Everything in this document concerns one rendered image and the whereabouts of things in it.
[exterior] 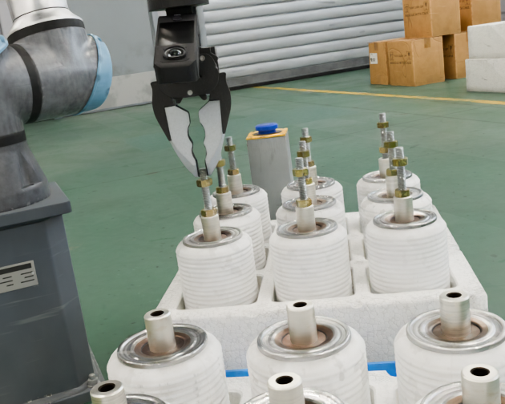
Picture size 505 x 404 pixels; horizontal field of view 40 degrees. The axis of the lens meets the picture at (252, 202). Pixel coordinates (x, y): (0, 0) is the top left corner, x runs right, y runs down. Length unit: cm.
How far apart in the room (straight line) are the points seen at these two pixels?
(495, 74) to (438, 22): 95
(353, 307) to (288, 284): 8
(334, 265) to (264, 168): 43
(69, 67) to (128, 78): 497
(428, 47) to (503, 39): 93
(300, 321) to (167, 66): 32
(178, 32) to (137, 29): 527
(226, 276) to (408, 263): 21
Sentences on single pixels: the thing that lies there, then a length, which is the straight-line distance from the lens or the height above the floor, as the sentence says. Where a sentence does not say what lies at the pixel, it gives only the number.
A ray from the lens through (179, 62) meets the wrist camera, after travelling 73.
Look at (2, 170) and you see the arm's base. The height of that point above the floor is 35.
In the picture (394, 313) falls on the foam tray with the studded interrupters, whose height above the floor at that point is 16.
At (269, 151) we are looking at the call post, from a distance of 121.
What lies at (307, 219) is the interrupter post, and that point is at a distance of 83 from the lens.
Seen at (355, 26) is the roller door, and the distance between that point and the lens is 679.
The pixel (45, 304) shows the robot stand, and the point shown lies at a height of 16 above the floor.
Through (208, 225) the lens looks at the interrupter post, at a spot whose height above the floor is 27.
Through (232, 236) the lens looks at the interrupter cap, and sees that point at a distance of 85.
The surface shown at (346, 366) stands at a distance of 53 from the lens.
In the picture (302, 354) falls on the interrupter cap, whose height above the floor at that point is 25.
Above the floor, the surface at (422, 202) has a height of 25.
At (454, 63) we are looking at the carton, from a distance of 491.
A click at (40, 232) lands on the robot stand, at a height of 26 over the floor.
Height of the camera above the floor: 49
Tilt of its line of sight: 14 degrees down
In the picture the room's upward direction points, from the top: 8 degrees counter-clockwise
